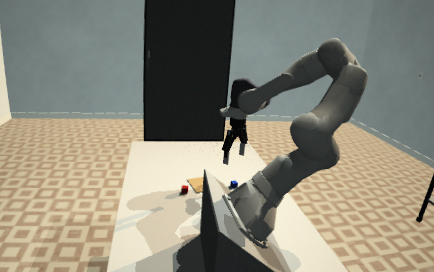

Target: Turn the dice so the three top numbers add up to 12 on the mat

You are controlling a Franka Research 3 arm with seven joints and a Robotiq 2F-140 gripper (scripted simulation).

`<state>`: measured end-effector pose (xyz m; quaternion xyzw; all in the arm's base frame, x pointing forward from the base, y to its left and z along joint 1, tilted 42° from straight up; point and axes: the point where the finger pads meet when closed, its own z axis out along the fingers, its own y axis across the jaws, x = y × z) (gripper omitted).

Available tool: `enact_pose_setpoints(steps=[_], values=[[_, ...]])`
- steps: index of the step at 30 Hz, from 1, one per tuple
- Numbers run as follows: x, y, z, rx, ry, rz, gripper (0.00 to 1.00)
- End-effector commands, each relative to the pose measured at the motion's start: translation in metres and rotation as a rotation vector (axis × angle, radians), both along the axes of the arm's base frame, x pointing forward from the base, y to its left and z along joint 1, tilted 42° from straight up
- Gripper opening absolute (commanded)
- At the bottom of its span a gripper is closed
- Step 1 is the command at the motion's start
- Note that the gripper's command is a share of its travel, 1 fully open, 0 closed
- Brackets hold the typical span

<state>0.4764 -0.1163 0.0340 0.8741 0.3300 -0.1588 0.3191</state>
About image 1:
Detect tan flat mat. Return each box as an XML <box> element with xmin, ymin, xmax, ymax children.
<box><xmin>187</xmin><ymin>177</ymin><xmax>203</xmax><ymax>193</ymax></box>

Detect red die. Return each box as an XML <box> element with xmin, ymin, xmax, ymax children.
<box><xmin>181</xmin><ymin>185</ymin><xmax>188</xmax><ymax>194</ymax></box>

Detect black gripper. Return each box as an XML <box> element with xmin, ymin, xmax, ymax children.
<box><xmin>222</xmin><ymin>117</ymin><xmax>248</xmax><ymax>165</ymax></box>

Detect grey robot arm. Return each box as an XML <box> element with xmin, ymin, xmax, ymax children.
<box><xmin>219</xmin><ymin>38</ymin><xmax>368</xmax><ymax>249</ymax></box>

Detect blue die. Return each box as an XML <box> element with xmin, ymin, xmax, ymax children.
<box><xmin>230</xmin><ymin>180</ymin><xmax>238</xmax><ymax>189</ymax></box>

